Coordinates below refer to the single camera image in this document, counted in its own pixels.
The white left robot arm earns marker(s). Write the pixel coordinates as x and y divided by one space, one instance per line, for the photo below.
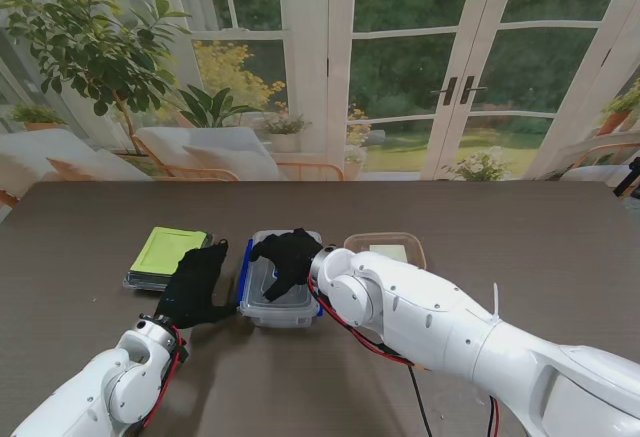
100 382

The clear lid with blue sticker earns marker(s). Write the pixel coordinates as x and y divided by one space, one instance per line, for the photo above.
260 292

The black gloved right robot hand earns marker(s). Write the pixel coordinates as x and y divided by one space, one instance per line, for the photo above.
290 257

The black plastic food tray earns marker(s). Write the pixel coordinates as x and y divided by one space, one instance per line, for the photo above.
150 287

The black tripod stand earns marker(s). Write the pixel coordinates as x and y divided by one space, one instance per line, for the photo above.
631 177

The brown kraft paper bowl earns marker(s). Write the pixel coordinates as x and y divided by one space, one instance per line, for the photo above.
421 257

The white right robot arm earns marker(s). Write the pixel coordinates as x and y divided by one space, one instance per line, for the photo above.
450 317

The clear lid with green sheet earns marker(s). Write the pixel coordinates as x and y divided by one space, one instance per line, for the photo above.
160 252

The clear container with blue clips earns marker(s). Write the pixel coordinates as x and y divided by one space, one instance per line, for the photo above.
280 314

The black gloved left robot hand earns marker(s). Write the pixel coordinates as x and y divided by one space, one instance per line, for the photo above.
195 282

